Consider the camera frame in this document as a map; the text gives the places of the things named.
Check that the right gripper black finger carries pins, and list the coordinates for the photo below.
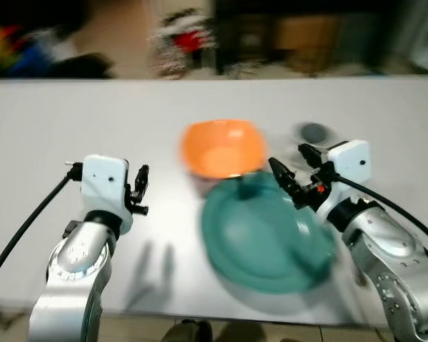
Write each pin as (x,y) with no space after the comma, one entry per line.
(285,182)
(310,155)

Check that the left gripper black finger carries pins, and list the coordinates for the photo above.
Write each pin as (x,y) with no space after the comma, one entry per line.
(129,174)
(141,179)

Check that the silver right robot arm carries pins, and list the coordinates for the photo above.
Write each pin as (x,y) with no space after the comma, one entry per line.
(392,271)

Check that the grey mug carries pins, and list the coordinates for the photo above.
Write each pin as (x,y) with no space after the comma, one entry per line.
(314,132)

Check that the teal round plate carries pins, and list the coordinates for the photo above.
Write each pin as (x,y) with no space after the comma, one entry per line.
(257,242)

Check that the orange plastic bowl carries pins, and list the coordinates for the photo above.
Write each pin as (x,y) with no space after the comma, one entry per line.
(221,146)

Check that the brown cardboard box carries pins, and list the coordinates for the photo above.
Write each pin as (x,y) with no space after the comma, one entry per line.
(307,39)

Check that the small black bag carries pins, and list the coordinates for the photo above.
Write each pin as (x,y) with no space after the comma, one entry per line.
(85,66)

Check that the black cabinet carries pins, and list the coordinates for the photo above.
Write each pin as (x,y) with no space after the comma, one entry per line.
(371,35)

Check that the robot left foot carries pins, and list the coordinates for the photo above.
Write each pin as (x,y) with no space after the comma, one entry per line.
(187,332)

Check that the red and black clothes pile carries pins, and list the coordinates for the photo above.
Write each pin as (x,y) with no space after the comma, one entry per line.
(189,39)

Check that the blue item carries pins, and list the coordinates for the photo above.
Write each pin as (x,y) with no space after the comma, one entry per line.
(30,58)

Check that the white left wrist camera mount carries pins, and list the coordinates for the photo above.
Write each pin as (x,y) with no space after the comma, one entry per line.
(103,182)

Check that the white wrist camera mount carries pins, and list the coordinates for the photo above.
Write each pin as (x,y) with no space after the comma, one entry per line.
(349,160)
(103,182)

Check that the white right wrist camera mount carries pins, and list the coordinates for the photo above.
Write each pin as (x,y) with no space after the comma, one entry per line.
(349,160)

